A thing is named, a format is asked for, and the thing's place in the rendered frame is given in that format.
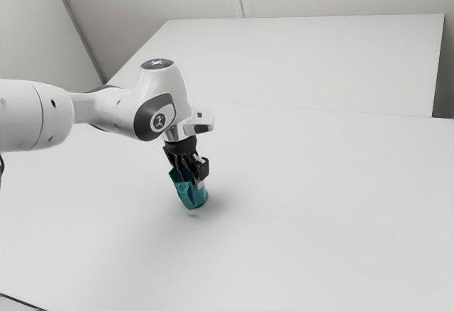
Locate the teal faceted mug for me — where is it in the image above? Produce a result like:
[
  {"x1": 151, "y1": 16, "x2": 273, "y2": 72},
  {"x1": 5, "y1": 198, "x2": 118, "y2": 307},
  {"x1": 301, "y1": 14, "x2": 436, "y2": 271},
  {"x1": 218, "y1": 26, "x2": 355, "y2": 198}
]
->
[{"x1": 167, "y1": 167, "x2": 208, "y2": 211}]

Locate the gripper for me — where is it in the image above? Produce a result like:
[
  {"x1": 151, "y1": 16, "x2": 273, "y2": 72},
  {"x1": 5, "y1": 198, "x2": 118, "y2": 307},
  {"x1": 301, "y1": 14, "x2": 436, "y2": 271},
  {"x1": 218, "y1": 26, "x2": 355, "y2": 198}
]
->
[{"x1": 162, "y1": 136, "x2": 210, "y2": 189}]

